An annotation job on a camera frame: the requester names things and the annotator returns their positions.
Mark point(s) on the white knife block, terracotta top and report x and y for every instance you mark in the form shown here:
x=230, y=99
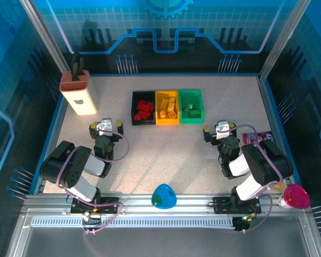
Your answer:
x=80, y=99

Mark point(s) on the aluminium frame post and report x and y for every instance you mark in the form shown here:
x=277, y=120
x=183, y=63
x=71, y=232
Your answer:
x=285, y=29
x=44, y=29

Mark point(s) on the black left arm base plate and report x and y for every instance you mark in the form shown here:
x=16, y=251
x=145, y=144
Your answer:
x=109, y=204

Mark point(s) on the yellow plastic bin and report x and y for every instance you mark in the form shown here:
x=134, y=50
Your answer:
x=167, y=121

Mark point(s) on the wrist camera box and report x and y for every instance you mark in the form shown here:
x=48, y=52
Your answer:
x=105, y=126
x=222, y=128

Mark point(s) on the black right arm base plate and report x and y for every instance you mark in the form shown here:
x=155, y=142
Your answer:
x=220, y=204

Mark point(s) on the pink egg-shaped dome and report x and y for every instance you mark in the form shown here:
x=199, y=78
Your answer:
x=297, y=198

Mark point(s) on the black controller board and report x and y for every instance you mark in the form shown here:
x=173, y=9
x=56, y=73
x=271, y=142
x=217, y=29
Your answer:
x=243, y=223

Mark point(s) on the aluminium mounting rail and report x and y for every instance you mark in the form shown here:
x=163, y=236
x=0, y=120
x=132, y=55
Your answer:
x=195, y=203

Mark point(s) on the purple candy bag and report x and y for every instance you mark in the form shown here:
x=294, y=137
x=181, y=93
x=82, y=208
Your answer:
x=267, y=135

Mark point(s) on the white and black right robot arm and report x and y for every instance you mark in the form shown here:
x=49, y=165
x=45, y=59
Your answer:
x=267, y=163

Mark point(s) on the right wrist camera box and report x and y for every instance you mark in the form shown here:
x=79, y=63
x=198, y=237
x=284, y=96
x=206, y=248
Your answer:
x=222, y=128

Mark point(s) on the yellow snack bag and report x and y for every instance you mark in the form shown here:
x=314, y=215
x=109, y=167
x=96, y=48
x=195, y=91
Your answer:
x=279, y=184

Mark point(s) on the black plastic bin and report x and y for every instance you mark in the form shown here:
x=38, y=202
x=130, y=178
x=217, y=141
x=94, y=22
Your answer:
x=133, y=121

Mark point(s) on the green plastic bin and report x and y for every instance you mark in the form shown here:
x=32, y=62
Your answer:
x=192, y=95

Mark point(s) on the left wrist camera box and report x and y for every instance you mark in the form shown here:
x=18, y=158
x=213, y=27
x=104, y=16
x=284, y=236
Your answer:
x=105, y=126

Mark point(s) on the blue egg-shaped dome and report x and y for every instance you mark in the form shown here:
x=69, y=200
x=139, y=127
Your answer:
x=163, y=196

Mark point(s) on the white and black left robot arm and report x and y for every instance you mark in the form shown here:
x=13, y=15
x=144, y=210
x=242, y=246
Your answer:
x=69, y=163

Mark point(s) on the yellow lego brick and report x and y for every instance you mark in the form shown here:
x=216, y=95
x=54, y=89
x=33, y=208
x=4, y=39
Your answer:
x=172, y=99
x=173, y=115
x=162, y=115
x=172, y=107
x=163, y=104

